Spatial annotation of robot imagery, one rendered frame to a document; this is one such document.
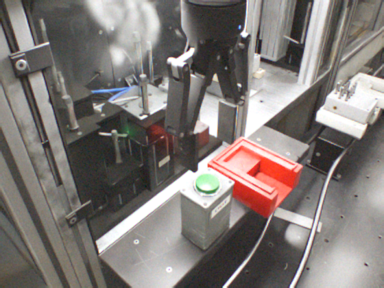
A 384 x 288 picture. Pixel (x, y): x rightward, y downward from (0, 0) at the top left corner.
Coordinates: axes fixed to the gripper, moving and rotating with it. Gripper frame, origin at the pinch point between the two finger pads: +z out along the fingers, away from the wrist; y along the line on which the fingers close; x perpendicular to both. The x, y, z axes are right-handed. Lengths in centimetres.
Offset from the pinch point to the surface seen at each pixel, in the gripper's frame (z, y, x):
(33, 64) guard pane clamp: -15.1, 17.8, -10.2
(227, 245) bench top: 44.4, -14.0, -3.2
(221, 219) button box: 16.7, -0.9, 2.9
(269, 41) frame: 13, -72, -31
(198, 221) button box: 14.2, 3.6, 1.4
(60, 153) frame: -2.5, 17.6, -10.5
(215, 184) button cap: 8.8, -0.5, 1.5
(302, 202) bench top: 44, -41, 4
